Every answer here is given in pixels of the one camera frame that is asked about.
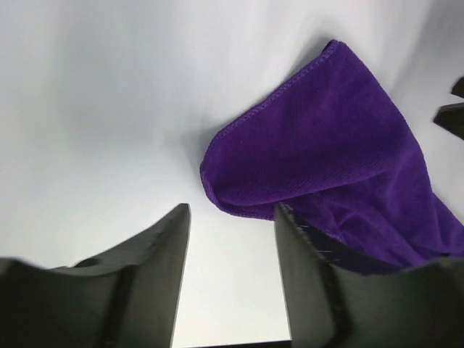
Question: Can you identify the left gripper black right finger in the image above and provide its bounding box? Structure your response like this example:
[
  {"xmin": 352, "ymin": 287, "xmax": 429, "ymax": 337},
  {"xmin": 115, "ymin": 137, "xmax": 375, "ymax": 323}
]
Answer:
[{"xmin": 274, "ymin": 204, "xmax": 463, "ymax": 347}]

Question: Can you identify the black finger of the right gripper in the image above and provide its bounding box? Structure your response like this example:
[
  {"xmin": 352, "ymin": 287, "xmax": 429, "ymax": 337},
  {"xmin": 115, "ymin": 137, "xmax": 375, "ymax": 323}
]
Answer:
[
  {"xmin": 433, "ymin": 103, "xmax": 464, "ymax": 140},
  {"xmin": 451, "ymin": 77, "xmax": 464, "ymax": 98}
]

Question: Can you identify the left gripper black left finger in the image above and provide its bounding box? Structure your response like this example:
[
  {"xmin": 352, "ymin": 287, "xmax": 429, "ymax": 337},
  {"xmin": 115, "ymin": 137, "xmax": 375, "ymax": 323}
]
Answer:
[{"xmin": 1, "ymin": 204, "xmax": 190, "ymax": 347}]

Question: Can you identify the purple towel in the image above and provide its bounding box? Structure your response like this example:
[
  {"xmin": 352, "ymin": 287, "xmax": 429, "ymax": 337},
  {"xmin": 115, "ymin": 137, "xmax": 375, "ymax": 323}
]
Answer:
[{"xmin": 199, "ymin": 40, "xmax": 463, "ymax": 273}]

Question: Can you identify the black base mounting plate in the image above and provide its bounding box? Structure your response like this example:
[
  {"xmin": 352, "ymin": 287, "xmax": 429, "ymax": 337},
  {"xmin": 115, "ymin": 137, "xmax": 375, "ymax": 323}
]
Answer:
[{"xmin": 194, "ymin": 340, "xmax": 292, "ymax": 348}]

